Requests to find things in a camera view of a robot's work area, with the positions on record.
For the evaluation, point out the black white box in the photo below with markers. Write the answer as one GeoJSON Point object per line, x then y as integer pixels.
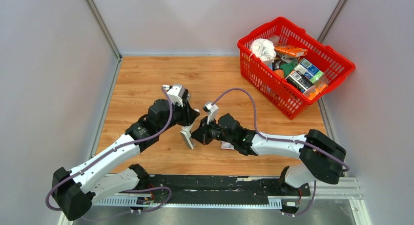
{"type": "Point", "coordinates": [300, 82]}

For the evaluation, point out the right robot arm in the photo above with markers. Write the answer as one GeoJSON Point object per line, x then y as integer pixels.
{"type": "Point", "coordinates": [321, 157]}

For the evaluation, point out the white crumpled bag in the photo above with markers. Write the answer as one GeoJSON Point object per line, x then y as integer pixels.
{"type": "Point", "coordinates": [264, 50]}

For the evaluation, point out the blue green box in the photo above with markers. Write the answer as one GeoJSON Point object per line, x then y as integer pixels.
{"type": "Point", "coordinates": [309, 70]}

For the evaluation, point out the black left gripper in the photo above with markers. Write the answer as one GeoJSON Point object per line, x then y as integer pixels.
{"type": "Point", "coordinates": [188, 113]}

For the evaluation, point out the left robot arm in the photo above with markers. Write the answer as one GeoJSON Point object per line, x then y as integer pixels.
{"type": "Point", "coordinates": [75, 191]}

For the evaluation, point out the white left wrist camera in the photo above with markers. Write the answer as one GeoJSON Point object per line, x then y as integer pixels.
{"type": "Point", "coordinates": [177, 93]}

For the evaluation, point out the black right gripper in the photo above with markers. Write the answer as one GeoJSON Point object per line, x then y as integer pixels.
{"type": "Point", "coordinates": [202, 135]}

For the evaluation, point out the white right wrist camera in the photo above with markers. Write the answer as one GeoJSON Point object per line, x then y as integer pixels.
{"type": "Point", "coordinates": [211, 109]}

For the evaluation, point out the orange box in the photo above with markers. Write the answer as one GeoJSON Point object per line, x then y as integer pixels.
{"type": "Point", "coordinates": [290, 50]}

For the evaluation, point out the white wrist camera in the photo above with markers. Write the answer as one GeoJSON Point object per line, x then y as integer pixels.
{"type": "Point", "coordinates": [177, 93]}
{"type": "Point", "coordinates": [211, 109]}

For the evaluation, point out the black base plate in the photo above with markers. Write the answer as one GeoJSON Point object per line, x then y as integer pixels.
{"type": "Point", "coordinates": [218, 190]}

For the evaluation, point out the white stapler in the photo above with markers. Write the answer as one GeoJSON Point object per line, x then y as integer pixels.
{"type": "Point", "coordinates": [188, 134]}

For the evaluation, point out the red plastic basket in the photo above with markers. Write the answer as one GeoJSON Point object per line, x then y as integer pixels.
{"type": "Point", "coordinates": [280, 93]}

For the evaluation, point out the red white staple box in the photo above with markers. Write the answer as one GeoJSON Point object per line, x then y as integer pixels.
{"type": "Point", "coordinates": [226, 146]}

